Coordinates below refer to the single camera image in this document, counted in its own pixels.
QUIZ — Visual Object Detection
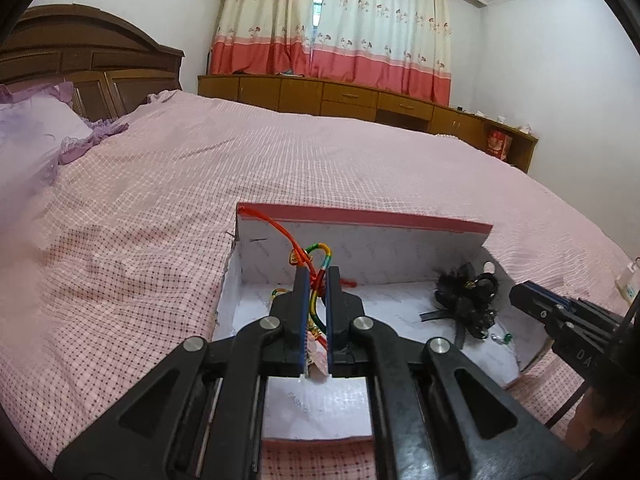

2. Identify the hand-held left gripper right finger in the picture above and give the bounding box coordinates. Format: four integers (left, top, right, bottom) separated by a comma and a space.
325, 266, 586, 480

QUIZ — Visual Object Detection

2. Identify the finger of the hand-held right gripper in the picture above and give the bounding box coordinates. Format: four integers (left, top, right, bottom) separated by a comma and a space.
521, 281, 581, 313
509, 285, 563, 331

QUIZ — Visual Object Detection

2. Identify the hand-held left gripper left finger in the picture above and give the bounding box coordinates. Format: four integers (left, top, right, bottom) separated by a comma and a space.
52, 267, 313, 480

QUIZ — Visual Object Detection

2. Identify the pink flower bead bracelet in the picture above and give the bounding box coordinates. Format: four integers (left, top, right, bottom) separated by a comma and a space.
305, 337, 331, 379

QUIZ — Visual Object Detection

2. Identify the black lace hair scrunchie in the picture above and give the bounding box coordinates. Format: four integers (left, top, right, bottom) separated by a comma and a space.
419, 262, 502, 349

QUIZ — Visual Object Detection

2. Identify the red cardboard box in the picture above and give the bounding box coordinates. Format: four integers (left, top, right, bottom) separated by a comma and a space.
212, 203, 554, 444

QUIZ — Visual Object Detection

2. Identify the red cord knot bracelet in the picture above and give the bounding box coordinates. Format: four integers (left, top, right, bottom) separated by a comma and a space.
239, 206, 359, 352

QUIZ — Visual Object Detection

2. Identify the person's right hand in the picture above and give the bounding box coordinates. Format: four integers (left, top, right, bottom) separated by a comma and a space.
567, 390, 628, 448

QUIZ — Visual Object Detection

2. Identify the white power strip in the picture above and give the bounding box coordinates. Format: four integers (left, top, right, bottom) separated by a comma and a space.
614, 257, 640, 307

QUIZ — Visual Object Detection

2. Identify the red gift bag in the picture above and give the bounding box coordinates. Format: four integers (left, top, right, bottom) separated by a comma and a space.
487, 129, 514, 162

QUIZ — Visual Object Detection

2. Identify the long wooden cabinet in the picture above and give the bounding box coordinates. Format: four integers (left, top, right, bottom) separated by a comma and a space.
197, 74, 540, 175

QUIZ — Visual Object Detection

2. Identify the cream and red curtain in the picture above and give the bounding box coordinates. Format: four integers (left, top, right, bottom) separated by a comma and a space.
309, 0, 454, 107
207, 0, 319, 79

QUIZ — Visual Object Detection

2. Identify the purple floral pillow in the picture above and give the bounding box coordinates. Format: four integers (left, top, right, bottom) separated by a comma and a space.
0, 82, 132, 196

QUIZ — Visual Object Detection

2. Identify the brown wooden headboard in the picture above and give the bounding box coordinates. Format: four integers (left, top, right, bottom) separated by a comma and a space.
0, 4, 186, 124

